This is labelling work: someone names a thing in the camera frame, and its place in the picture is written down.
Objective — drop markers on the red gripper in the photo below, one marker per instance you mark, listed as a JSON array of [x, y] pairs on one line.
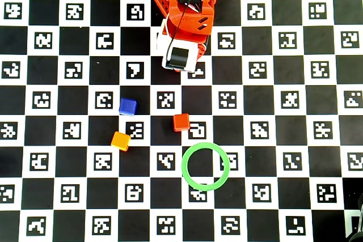
[[180, 56]]

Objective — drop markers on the blue cube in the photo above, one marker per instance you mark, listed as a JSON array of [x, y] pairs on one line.
[[127, 106]]

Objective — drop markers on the red cube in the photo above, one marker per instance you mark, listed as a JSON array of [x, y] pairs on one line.
[[181, 122]]

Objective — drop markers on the orange cube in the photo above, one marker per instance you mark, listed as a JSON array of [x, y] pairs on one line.
[[120, 140]]

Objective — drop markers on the checkerboard marker mat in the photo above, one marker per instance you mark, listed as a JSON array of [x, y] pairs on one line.
[[85, 140]]

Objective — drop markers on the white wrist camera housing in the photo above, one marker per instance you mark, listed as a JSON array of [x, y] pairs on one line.
[[191, 55]]

